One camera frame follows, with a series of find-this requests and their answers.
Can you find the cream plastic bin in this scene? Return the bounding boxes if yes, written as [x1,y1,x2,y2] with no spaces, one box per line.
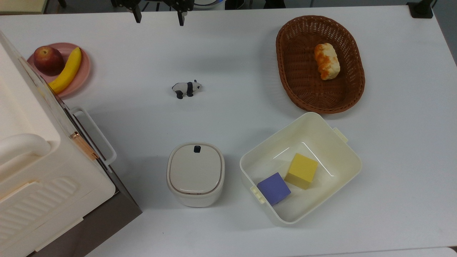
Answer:
[240,112,362,225]

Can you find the pink plate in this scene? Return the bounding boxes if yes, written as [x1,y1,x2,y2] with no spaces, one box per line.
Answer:
[27,42,91,99]

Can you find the yellow banana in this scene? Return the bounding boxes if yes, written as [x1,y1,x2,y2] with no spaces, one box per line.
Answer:
[48,47,82,94]

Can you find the dark wood drawer case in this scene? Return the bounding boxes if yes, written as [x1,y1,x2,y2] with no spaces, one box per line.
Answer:
[27,104,142,257]

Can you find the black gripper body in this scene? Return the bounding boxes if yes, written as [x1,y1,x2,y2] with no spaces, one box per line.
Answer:
[111,0,195,11]

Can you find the red apple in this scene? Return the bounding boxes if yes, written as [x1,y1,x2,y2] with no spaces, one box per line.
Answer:
[34,45,65,76]

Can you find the yellow cube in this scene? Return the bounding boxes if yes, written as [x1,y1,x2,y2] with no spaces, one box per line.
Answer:
[285,153,318,190]

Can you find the panda figurine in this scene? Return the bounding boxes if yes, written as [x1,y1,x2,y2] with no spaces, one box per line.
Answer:
[172,80,202,100]

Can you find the cream plastic storage cabinet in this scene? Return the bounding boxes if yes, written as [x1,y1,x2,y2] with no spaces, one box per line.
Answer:
[0,30,117,257]

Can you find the brown wicker basket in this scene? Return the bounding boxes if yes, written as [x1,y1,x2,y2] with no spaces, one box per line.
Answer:
[276,15,366,114]

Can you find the copper cabinet door handle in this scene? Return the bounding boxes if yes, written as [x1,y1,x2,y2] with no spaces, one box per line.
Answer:
[70,131,100,160]

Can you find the black stand clamp base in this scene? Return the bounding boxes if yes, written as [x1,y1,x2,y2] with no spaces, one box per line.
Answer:
[406,0,437,19]

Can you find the beige desk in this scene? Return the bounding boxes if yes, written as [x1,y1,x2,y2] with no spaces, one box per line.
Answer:
[0,0,49,15]

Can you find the white drawer handle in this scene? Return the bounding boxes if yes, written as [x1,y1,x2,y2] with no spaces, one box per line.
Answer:
[71,106,117,173]

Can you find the bread piece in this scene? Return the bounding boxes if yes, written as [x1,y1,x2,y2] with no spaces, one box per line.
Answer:
[314,43,341,81]

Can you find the purple cube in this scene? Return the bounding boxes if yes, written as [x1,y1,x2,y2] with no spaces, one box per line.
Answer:
[257,172,291,206]

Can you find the small white trash can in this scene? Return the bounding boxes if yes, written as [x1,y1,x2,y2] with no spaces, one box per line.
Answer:
[166,142,225,208]

